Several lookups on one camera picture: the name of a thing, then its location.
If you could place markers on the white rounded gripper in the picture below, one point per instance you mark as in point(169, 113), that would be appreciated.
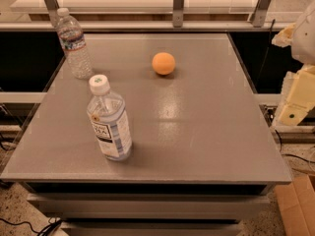
point(305, 39)

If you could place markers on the blue plastic bottle white cap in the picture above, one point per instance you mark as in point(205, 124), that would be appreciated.
point(107, 113)

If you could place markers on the clear crinkled water bottle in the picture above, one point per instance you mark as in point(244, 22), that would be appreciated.
point(72, 40)

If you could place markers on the orange ball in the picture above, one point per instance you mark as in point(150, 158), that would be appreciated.
point(163, 63)

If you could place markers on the grey drawer cabinet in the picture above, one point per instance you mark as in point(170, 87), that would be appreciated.
point(203, 157)

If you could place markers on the brown cardboard box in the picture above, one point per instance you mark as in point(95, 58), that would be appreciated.
point(297, 206)

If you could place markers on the white shelf behind glass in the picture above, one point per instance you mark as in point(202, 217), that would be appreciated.
point(160, 10)

